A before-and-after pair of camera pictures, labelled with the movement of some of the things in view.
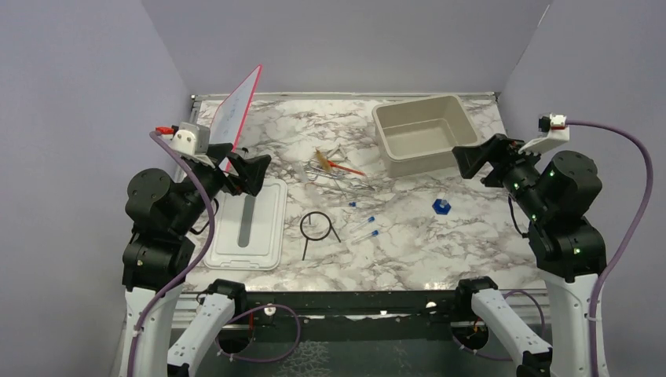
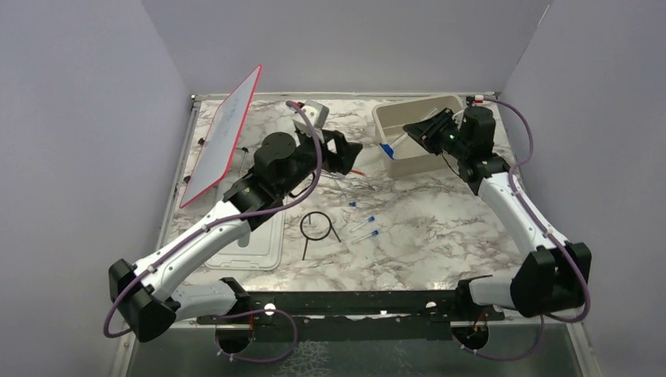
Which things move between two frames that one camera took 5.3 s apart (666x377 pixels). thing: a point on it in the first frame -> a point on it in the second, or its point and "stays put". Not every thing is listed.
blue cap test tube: [375, 232] stays put
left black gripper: [251, 171] -> [343, 161]
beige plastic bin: [419, 135] stays put
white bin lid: [248, 231] stays put
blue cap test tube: [370, 219] stays put
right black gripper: [501, 148] -> [426, 132]
